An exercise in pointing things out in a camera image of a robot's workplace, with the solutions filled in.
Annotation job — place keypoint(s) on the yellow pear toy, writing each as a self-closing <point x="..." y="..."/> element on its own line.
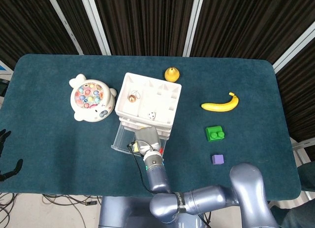
<point x="171" y="74"/>

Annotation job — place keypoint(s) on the person in dark clothes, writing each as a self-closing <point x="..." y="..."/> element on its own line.
<point x="307" y="176"/>

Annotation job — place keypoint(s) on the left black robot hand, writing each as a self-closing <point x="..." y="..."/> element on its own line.
<point x="3" y="139"/>

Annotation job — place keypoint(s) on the small red item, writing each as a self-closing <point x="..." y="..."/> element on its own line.
<point x="161" y="150"/>

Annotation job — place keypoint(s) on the yellow banana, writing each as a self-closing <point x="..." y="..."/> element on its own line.
<point x="221" y="106"/>

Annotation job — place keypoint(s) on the clear plastic drawer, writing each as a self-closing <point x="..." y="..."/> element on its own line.
<point x="123" y="140"/>

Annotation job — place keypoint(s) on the small gold bell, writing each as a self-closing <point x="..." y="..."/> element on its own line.
<point x="131" y="98"/>

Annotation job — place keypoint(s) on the white blue sign board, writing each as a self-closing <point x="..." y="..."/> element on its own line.
<point x="3" y="69"/>

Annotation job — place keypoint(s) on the teal table cloth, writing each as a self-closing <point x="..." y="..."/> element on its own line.
<point x="73" y="151"/>

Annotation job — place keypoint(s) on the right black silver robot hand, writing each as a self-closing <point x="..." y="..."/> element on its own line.
<point x="147" y="139"/>

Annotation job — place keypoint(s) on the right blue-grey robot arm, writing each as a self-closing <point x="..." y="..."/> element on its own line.
<point x="157" y="176"/>

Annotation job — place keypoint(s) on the white die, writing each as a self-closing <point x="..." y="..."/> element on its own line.
<point x="151" y="115"/>

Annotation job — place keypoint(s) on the black power adapter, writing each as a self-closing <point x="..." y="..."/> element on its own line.
<point x="90" y="203"/>

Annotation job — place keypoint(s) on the white plastic drawer organizer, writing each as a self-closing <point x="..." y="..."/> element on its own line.
<point x="152" y="97"/>

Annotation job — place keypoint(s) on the small yellow item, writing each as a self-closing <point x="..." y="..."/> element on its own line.
<point x="135" y="147"/>

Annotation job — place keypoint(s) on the white metal rack frame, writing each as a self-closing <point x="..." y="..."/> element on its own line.
<point x="301" y="145"/>

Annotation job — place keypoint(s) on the white partition post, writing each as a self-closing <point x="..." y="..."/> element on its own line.
<point x="96" y="23"/>
<point x="194" y="23"/>
<point x="295" y="49"/>
<point x="65" y="23"/>

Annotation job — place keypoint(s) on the white fishing game toy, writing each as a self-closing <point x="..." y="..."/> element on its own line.
<point x="91" y="100"/>

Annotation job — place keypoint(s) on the green building block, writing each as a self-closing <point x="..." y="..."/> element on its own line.
<point x="215" y="134"/>

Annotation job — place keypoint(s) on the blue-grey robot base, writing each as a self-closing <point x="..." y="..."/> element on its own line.
<point x="123" y="213"/>

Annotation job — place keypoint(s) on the purple cube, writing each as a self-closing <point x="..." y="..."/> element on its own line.
<point x="218" y="159"/>

